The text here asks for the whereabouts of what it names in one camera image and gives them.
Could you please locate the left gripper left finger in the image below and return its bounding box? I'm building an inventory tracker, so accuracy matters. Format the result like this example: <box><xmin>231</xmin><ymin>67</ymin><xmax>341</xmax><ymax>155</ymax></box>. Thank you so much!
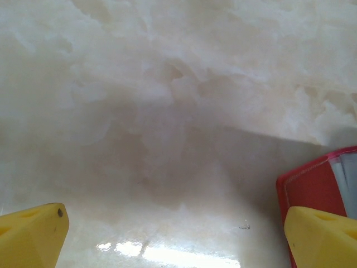
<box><xmin>0</xmin><ymin>203</ymin><xmax>70</xmax><ymax>268</ymax></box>

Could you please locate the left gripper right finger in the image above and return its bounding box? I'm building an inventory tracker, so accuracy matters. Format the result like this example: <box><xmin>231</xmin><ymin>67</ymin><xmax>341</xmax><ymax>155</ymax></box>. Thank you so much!
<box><xmin>283</xmin><ymin>205</ymin><xmax>357</xmax><ymax>268</ymax></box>

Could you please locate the red leather card holder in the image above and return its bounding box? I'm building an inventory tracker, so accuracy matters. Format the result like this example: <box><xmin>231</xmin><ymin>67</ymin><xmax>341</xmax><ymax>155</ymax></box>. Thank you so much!
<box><xmin>275</xmin><ymin>145</ymin><xmax>357</xmax><ymax>268</ymax></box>

